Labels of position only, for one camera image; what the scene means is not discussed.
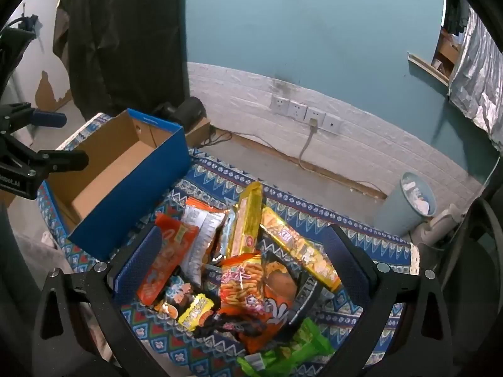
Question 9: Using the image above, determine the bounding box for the blue cardboard box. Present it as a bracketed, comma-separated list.
[37, 109, 192, 262]

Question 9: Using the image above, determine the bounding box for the black snack packet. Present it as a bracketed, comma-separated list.
[196, 311, 261, 341]

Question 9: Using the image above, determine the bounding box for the white plastic fixture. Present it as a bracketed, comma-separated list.
[409, 203, 472, 245]

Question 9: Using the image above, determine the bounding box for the red spicy sticks packet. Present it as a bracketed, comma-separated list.
[218, 252, 273, 315]

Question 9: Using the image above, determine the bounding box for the orange-red snack packet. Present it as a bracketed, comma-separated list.
[137, 213, 200, 307]

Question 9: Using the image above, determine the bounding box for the white wall socket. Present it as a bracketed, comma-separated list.
[323, 113, 342, 134]
[270, 95, 290, 116]
[288, 100, 308, 121]
[306, 107, 326, 128]

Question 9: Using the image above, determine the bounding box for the wooden window sill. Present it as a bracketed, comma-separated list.
[407, 51, 451, 87]

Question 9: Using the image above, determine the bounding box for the small dark blue snack packet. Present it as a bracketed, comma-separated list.
[154, 276, 194, 320]

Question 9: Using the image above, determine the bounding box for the long golden biscuit packet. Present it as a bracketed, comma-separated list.
[260, 206, 342, 292]

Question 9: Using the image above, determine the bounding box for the black cable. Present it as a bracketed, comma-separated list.
[192, 126, 233, 150]

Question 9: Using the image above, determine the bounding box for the silver foil curtain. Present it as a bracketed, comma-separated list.
[448, 7, 503, 139]

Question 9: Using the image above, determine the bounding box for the grey plug with cable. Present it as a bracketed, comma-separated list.
[299, 118, 319, 170]

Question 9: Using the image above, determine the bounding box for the patterned blue blanket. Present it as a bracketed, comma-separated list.
[37, 112, 421, 377]

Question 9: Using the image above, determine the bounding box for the small yellow snack packet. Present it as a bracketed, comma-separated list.
[178, 294, 215, 331]

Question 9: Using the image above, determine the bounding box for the pale blue waste bin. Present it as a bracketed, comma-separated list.
[373, 172, 437, 237]

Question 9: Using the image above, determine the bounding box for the orange black chips bag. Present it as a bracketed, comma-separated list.
[236, 250, 323, 355]

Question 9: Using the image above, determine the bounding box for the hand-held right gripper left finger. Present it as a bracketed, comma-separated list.
[33, 225, 163, 377]

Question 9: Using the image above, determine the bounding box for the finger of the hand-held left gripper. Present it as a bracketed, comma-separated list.
[24, 149, 90, 174]
[0, 102, 68, 129]

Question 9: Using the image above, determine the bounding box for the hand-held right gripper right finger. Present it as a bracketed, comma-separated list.
[325, 224, 453, 377]

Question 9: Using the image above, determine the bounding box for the black chair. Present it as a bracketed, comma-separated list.
[430, 194, 503, 377]

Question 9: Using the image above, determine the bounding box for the green snack packet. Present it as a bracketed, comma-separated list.
[238, 318, 335, 377]

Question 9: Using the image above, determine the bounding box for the silver brown snack packet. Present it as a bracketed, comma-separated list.
[214, 208, 237, 260]

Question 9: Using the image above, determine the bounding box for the long yellow biscuit packet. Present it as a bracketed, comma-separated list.
[227, 181, 263, 260]

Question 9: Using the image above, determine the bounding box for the silver orange snack bag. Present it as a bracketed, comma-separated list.
[181, 197, 229, 288]

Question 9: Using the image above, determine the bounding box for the hanging dark cloth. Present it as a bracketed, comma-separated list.
[53, 0, 190, 119]

